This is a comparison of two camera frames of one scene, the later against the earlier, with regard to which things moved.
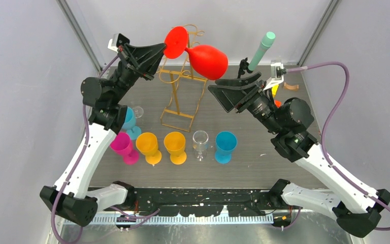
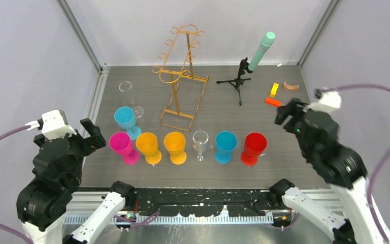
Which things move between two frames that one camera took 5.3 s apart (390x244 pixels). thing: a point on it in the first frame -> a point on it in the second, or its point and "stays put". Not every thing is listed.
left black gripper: x=144 y=60 -> x=96 y=139
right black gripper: x=228 y=97 -> x=294 y=107
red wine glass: x=206 y=61 -> x=254 y=145
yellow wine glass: x=174 y=143 stays put
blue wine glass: x=225 y=141 stays put
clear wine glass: x=200 y=140 stays put
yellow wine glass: x=147 y=144 stays put
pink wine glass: x=122 y=144 stays put
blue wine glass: x=134 y=130 stays put
